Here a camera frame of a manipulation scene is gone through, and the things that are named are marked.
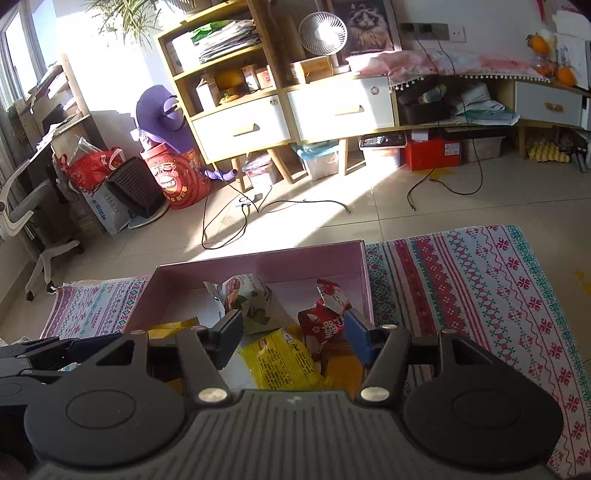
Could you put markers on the large yellow snack packet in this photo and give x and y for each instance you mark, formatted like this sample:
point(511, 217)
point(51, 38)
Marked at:
point(171, 328)

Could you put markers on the clear plastic storage box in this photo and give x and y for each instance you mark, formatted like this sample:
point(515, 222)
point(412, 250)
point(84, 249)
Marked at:
point(383, 151)
point(318, 162)

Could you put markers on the patterned woven cloth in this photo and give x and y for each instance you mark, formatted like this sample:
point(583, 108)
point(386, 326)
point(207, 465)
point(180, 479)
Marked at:
point(461, 295)

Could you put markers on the red plastic bag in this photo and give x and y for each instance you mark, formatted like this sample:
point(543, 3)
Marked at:
point(90, 168)

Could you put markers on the low wooden cabinet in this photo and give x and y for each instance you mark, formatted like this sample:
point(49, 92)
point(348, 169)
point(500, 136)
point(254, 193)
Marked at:
point(545, 106)

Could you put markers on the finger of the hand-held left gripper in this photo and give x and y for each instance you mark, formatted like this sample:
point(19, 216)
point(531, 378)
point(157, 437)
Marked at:
point(55, 350)
point(27, 376)

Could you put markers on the small yellow snack packet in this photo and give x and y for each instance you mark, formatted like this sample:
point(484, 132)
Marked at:
point(279, 362)

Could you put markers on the wall power socket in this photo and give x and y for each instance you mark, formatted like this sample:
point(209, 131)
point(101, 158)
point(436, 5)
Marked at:
point(431, 32)

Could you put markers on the silver green triangular packet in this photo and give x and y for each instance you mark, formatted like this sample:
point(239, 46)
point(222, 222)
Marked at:
point(244, 295)

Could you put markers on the white paper bag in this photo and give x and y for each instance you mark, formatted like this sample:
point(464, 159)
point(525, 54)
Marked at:
point(104, 210)

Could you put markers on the white cabinet drawer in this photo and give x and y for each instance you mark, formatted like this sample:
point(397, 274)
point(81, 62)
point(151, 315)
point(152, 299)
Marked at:
point(341, 108)
point(240, 129)

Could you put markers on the yellow egg tray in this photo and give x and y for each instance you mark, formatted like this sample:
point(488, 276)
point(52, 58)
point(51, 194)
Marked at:
point(548, 152)

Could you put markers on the purple hat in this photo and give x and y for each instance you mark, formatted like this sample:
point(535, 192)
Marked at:
point(159, 117)

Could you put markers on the wooden desk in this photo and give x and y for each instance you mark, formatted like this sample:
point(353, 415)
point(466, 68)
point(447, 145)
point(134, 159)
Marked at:
point(51, 120)

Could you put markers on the orange fruit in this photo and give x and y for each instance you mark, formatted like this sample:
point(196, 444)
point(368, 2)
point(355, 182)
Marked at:
point(538, 44)
point(566, 76)

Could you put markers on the white desk fan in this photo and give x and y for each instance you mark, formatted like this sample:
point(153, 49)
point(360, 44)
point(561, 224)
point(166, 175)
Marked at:
point(323, 33)

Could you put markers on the cat picture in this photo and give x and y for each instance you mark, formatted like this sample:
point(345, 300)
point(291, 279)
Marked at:
point(369, 25)

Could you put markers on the red storage box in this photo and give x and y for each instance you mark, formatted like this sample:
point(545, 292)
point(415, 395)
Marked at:
point(431, 154)

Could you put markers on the red cartoon bucket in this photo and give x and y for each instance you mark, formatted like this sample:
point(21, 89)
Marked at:
point(178, 180)

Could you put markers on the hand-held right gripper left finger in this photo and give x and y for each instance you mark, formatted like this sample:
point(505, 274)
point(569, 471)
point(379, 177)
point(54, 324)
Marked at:
point(228, 333)

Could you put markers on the wooden shelf cabinet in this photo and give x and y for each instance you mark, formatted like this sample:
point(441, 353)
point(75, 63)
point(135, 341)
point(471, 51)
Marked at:
point(277, 74)

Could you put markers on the red hanging ornament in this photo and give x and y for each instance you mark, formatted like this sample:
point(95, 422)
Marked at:
point(541, 9)

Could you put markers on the black storage bin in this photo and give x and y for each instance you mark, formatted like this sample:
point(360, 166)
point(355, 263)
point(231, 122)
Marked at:
point(422, 106)

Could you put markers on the pink cardboard box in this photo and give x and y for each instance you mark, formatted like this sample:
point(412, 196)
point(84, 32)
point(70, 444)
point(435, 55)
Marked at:
point(286, 267)

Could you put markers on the red white candy packet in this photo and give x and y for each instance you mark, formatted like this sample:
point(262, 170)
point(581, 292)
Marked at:
point(323, 325)

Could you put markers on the white office chair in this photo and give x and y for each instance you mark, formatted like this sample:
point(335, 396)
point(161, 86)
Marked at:
point(32, 217)

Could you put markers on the green potted plant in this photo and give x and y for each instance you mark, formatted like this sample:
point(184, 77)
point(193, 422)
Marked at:
point(134, 18)

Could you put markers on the black slotted heater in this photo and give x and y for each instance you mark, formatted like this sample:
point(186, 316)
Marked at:
point(134, 187)

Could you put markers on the pink fringed cloth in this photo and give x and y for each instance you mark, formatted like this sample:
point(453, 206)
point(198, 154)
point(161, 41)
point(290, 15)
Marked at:
point(438, 67)

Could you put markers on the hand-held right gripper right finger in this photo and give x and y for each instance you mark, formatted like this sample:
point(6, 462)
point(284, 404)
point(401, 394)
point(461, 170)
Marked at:
point(358, 339)

